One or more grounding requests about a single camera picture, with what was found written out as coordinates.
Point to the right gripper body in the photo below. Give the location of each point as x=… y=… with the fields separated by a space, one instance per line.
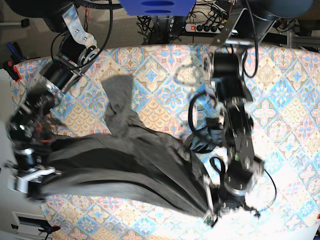
x=28 y=165

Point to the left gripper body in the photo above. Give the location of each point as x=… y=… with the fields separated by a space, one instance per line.
x=218 y=199

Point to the grey t-shirt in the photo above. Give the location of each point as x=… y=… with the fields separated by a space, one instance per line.
x=131 y=162

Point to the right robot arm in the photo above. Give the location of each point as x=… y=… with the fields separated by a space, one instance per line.
x=76 y=54

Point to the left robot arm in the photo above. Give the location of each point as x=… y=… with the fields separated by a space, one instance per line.
x=247 y=24

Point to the white floor vent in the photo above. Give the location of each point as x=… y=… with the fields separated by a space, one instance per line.
x=29 y=219

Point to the blue black clamp bottom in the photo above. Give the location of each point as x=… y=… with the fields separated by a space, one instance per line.
x=47 y=228

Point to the red black clamp left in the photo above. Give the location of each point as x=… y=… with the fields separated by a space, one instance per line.
x=12 y=71

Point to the patterned tablecloth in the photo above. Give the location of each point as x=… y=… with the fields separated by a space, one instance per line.
x=286 y=135

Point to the white power strip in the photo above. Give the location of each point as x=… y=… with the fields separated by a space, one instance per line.
x=203 y=28

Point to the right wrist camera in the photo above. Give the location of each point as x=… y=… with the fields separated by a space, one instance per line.
x=18 y=184

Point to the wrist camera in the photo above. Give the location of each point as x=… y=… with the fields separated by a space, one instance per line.
x=18 y=184
x=210 y=219

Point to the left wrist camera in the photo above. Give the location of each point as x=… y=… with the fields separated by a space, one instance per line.
x=210 y=219

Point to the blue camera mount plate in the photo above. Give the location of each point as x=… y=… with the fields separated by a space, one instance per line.
x=179 y=8

